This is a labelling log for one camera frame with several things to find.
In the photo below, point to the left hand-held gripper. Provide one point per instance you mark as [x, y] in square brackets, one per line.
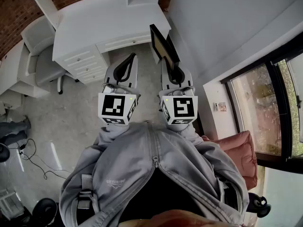
[113, 105]

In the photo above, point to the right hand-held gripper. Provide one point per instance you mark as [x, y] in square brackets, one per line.
[184, 106]

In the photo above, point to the black framed picture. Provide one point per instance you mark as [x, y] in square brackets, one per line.
[163, 46]

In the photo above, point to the person's right forearm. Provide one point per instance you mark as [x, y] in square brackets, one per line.
[191, 135]

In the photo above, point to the person's left forearm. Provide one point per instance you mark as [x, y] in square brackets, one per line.
[111, 133]

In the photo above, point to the white desk with drawers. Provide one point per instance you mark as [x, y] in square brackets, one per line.
[106, 25]

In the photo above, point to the white shelf cabinet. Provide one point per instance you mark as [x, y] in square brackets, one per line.
[45, 3]

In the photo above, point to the grey office chair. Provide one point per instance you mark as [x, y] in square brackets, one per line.
[47, 65]

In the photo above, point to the person's grey zip jacket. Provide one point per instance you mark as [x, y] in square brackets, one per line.
[123, 164]

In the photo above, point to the pink armchair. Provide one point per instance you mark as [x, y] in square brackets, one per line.
[239, 155]

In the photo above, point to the person's black shirt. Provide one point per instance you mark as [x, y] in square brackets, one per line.
[163, 193]

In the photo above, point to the white power strip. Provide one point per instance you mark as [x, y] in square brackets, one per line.
[22, 148]

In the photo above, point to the person's face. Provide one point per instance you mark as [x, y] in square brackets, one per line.
[180, 220]

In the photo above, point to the black curved plastic object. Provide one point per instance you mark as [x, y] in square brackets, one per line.
[260, 204]

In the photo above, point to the black round stool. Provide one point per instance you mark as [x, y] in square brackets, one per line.
[45, 210]

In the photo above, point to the white wall switch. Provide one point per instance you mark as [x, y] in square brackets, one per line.
[216, 106]

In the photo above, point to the small wall picture card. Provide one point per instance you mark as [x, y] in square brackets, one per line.
[222, 107]

